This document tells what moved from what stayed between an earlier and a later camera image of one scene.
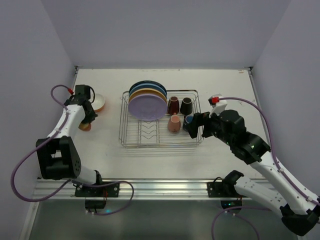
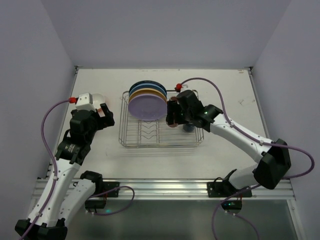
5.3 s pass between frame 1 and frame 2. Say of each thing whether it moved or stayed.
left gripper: moved
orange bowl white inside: stayed
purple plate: stayed
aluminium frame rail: stayed
